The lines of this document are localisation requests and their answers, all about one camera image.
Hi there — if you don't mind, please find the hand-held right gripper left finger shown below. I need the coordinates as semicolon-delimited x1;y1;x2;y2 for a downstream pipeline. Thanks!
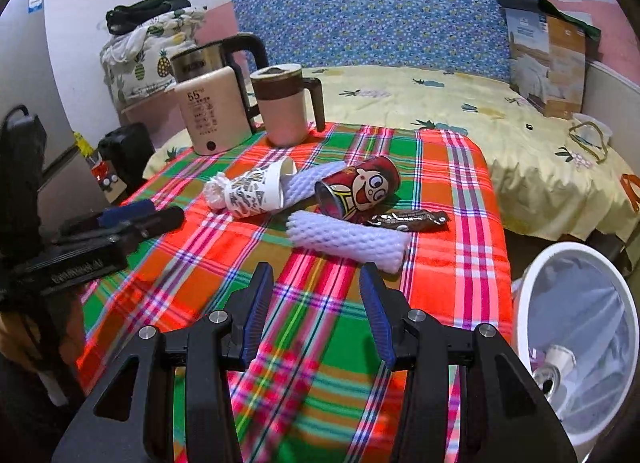
50;262;275;463

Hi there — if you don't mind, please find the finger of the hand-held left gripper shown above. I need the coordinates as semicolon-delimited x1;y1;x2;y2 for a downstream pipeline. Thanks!
57;200;156;239
50;206;187;254

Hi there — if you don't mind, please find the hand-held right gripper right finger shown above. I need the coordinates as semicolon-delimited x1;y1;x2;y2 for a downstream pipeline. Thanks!
359;263;581;463

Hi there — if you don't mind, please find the white foam net sleeve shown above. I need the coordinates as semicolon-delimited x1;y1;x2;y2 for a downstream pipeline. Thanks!
287;210;408;275
280;160;348;209
204;170;236;211

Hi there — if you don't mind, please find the patterned paper cup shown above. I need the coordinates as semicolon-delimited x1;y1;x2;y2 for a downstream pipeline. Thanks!
222;159;298;218

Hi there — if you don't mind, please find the brown snack wrapper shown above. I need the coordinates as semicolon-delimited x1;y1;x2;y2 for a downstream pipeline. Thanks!
364;210;451;233

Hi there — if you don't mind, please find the white round trash bin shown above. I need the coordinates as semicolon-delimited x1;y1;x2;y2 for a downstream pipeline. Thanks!
511;242;640;449

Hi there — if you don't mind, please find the red printed packet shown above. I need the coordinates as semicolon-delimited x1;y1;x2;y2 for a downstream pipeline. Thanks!
90;156;126;204

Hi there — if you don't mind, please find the black backpack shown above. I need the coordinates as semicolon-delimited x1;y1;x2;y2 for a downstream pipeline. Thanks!
97;122;156;204

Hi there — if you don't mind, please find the plaid tablecloth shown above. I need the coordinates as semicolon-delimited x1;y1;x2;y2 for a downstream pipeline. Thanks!
77;123;516;463

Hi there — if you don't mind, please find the pink cabinet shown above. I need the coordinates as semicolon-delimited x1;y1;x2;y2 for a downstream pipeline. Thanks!
120;88;186;149

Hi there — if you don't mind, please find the cream water warmer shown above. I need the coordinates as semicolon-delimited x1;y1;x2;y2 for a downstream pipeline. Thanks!
175;66;253;156

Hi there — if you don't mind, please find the grey refrigerator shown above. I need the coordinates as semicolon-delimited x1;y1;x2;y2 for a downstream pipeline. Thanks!
0;0;81;224

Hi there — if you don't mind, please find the pineapple print cloth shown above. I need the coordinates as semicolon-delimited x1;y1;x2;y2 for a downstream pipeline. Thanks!
99;6;206;116

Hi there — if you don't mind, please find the cream electric kettle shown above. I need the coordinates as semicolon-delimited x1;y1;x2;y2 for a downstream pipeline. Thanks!
169;32;271;131

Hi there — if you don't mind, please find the black bag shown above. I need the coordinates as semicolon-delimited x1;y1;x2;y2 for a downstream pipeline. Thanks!
105;0;192;35

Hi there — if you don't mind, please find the clear plastic bin liner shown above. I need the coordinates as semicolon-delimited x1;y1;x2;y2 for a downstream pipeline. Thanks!
525;255;626;424

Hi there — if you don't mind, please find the yellow printed bed sheet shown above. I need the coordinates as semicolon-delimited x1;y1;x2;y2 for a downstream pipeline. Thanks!
142;63;640;244

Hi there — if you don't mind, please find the white bowl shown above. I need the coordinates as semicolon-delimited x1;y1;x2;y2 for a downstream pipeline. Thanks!
572;113;613;144

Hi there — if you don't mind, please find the blue floral headboard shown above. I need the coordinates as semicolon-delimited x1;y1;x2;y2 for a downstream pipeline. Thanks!
225;0;546;81

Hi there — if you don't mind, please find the printed cardboard box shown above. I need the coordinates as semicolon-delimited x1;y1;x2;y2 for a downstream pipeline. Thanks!
505;6;587;119

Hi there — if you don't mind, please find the white cabinet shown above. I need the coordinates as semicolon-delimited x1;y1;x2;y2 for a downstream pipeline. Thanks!
582;60;640;159

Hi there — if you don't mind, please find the pink mug with brown handle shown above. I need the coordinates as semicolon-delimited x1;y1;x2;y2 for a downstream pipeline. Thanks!
250;63;327;146

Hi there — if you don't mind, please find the olive strap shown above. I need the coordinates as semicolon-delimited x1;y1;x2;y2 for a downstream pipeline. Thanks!
567;120;610;164

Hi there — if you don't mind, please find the orange strap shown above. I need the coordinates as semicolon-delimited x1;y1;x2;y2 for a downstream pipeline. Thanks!
620;173;640;214

